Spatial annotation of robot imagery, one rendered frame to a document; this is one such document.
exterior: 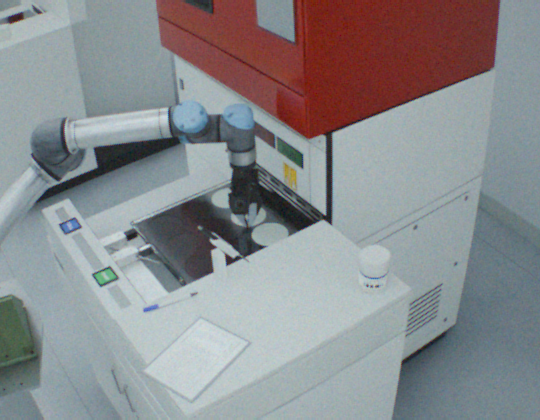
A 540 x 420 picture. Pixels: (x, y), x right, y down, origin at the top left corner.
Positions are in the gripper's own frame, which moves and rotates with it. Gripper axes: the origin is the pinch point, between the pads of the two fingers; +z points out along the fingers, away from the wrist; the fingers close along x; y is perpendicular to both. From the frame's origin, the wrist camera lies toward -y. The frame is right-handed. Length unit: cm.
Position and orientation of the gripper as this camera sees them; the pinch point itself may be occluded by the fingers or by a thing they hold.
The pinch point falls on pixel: (247, 224)
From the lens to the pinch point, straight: 188.3
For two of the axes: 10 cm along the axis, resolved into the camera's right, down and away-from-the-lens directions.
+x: -10.0, 0.1, 0.6
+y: 0.4, -6.0, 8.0
